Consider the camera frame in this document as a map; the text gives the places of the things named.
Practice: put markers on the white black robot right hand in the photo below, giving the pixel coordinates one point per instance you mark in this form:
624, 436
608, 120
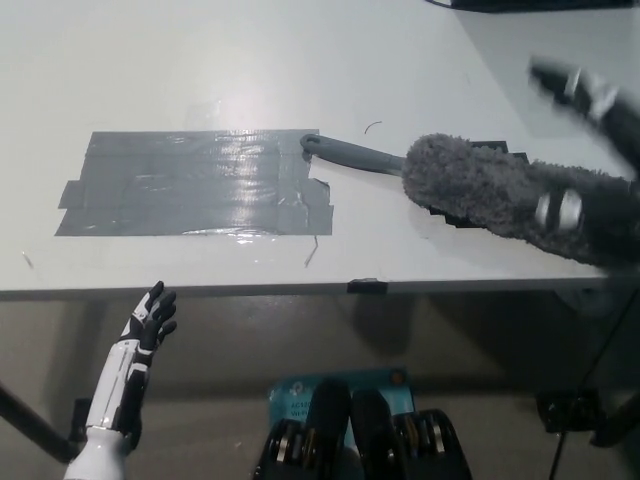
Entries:
622, 130

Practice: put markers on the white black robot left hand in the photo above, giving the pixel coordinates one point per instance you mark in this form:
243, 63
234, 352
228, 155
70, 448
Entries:
120, 385

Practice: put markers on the grey fluffy duster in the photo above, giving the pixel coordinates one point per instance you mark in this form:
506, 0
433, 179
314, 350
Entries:
465, 180

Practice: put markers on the black diagonal table leg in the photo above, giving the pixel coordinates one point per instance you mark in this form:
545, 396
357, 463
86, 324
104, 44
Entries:
35, 425
620, 422

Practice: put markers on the black tape square mark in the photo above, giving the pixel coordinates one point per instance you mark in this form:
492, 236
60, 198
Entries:
492, 148

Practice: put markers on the black device edge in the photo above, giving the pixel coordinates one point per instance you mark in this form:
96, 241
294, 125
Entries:
540, 4

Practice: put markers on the grey table leg bracket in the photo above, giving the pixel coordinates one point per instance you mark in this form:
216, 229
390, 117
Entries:
590, 300

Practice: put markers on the grey duct tape patch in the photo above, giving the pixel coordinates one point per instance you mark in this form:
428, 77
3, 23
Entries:
190, 185

